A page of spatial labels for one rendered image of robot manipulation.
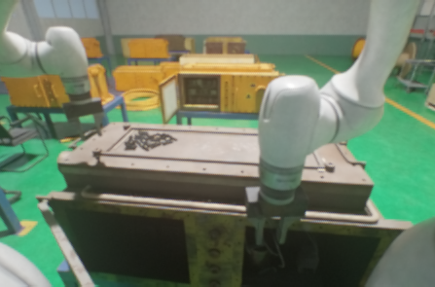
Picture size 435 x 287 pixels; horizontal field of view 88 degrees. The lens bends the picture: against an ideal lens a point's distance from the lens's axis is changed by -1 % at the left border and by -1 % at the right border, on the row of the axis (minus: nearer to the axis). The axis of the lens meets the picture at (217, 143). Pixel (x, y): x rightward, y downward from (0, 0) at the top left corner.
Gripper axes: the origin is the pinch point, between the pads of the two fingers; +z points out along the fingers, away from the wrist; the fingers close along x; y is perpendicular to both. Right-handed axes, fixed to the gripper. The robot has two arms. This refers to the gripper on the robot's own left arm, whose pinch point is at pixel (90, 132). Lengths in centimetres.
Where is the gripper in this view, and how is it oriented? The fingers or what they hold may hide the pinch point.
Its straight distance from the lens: 105.1
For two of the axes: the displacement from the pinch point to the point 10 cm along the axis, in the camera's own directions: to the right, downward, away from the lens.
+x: 7.9, -2.9, 5.4
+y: 6.1, 3.7, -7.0
